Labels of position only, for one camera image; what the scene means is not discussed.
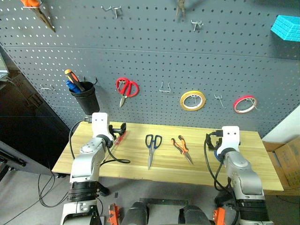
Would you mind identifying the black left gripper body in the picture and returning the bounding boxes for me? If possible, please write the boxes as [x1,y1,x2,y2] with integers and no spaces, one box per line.
[108,125,122,142]

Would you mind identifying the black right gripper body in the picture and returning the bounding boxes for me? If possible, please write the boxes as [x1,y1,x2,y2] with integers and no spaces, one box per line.
[210,130,224,152]

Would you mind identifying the orange and black needle-nose pliers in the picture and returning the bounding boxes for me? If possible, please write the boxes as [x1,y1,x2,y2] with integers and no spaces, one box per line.
[171,135,195,165]

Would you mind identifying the black and blue scissors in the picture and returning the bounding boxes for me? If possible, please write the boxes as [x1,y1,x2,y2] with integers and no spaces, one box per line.
[145,134,163,170]

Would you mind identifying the silver metal pegboard hook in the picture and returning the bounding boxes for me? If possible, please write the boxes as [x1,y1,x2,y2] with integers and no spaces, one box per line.
[39,84,57,92]
[159,81,171,93]
[190,19,204,32]
[101,5,123,19]
[214,94,226,109]

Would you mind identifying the red tape roll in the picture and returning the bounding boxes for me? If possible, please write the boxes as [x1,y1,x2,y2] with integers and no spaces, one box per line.
[232,94,258,114]

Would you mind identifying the black plastic cup holder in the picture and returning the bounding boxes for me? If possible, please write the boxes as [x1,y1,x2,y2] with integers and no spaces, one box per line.
[70,81,101,116]

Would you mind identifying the yellow tape roll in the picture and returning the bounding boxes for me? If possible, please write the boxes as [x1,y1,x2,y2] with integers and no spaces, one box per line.
[180,90,207,112]

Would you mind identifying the black table foot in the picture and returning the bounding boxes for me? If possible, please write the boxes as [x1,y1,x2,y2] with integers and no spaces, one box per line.
[214,196,233,207]
[97,181,110,197]

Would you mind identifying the orange and black screwdriver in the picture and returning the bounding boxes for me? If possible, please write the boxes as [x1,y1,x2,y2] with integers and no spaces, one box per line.
[64,68,86,93]

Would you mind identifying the dark rounded robot leg shape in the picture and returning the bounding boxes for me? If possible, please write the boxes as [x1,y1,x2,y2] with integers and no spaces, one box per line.
[178,204,212,225]
[120,201,150,225]

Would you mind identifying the dark grey pegboard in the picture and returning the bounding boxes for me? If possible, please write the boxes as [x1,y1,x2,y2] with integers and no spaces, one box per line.
[0,0,300,139]

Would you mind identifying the brown cardboard box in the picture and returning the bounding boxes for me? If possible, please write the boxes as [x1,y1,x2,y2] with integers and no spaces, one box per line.
[262,136,300,196]

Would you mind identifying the dark metal floor bar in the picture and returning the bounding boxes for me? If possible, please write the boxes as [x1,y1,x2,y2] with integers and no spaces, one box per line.
[138,197,189,207]

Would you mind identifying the cyan plastic bin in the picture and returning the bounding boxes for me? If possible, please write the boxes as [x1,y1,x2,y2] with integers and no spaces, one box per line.
[270,15,300,43]

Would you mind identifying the red handled screwdriver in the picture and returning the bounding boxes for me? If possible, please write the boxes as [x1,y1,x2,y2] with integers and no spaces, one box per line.
[109,130,128,151]

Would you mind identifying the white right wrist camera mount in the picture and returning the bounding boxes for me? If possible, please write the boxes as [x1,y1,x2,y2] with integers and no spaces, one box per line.
[216,126,241,157]

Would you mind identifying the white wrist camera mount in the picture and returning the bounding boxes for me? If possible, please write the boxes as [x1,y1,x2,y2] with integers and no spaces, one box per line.
[91,112,111,139]
[216,126,241,157]

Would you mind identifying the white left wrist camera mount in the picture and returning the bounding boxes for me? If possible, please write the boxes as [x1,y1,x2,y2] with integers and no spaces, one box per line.
[91,112,111,139]

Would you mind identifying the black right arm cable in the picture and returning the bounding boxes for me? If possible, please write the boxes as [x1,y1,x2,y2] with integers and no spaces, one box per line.
[203,133,238,200]

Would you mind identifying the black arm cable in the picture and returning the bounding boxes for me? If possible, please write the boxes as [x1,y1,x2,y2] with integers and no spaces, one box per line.
[68,120,131,165]
[203,133,238,200]

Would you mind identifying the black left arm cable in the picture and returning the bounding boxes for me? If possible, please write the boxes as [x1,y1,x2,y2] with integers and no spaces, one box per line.
[68,120,131,165]

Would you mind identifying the red handled scissors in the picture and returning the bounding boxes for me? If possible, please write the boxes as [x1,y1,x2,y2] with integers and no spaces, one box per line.
[115,77,140,108]

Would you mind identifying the blue handled tool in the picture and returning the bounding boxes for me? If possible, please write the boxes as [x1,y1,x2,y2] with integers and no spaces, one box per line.
[65,79,81,94]

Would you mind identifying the orange robot bracket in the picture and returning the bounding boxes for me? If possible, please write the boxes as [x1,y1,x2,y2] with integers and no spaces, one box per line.
[211,207,226,223]
[107,203,122,225]

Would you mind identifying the black floor cable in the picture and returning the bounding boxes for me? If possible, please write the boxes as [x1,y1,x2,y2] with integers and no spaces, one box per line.
[37,172,70,209]

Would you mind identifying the dark handled hanging pliers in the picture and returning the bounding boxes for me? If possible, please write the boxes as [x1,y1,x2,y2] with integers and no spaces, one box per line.
[174,0,186,21]

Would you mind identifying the large orange handled pliers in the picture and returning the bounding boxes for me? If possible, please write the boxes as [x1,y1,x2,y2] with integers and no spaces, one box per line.
[20,0,56,33]

